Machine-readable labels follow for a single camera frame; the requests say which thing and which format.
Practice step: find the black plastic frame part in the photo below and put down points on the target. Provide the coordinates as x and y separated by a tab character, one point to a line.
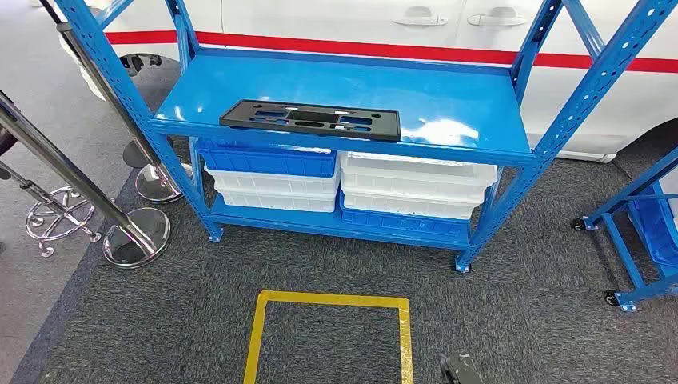
238	119

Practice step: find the blue metal shelf rack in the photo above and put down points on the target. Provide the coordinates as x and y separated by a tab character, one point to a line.
318	79
617	244

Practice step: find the blue plastic bin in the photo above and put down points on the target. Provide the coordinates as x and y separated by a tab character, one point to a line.
265	161
402	222
659	233

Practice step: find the yellow floor tape square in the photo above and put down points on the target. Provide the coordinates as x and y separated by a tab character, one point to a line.
328	299

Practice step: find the red barrier belt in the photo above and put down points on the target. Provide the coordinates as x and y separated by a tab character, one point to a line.
371	49

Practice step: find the white car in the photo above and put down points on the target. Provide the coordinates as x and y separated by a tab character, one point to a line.
318	16

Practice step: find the chrome stool with black seat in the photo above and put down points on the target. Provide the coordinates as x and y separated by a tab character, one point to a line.
58	212

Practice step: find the dark stanchion post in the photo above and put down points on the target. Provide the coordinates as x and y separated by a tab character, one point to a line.
132	156

